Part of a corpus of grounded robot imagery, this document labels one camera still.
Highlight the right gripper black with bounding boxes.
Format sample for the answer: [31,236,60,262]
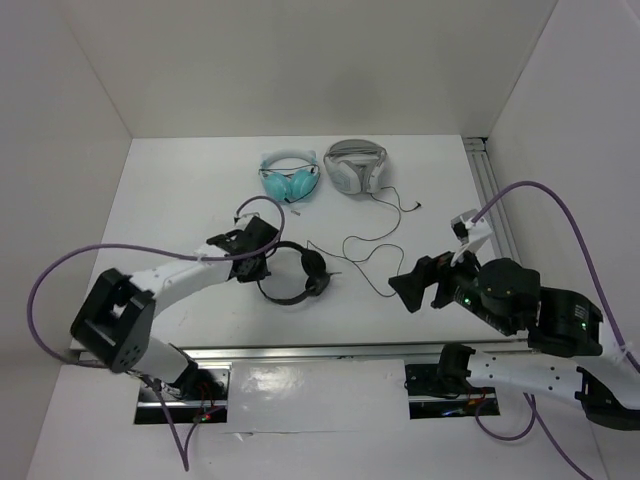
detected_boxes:
[383,235,510,333]

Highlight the black headphones with cable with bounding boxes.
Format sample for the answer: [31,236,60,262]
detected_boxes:
[255,187,424,307]

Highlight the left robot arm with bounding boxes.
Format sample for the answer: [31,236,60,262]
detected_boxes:
[70,217,278,399]

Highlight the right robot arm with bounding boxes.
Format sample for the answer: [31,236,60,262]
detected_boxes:
[388,252,639,431]

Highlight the teal headphones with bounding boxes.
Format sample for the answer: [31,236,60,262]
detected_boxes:
[258,149,321,204]

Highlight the grey white headphones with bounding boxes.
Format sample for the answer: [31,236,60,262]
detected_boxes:
[323,139,388,195]

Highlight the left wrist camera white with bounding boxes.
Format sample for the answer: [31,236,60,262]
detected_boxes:
[234,212,260,229]

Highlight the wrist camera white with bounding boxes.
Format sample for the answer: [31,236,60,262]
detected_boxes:
[234,212,260,229]
[450,209,493,266]

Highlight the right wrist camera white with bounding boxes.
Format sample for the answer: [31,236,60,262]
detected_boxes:
[450,209,493,266]

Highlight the aluminium rail front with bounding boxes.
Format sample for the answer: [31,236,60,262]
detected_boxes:
[69,337,541,362]

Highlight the aluminium rail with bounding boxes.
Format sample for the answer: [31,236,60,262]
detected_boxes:
[69,337,541,362]
[462,137,521,262]

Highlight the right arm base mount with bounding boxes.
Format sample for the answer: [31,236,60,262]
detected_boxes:
[404,364,500,420]

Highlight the aluminium rail right side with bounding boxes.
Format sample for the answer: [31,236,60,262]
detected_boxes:
[462,137,521,262]

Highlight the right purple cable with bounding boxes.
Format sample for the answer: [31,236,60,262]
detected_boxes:
[472,180,640,480]

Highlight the purple cable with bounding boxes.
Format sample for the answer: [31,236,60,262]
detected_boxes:
[27,195,287,474]
[472,180,640,480]

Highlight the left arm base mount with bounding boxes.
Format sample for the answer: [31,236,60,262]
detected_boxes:
[134,366,231,425]

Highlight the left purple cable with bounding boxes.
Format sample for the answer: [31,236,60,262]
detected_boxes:
[27,195,287,474]

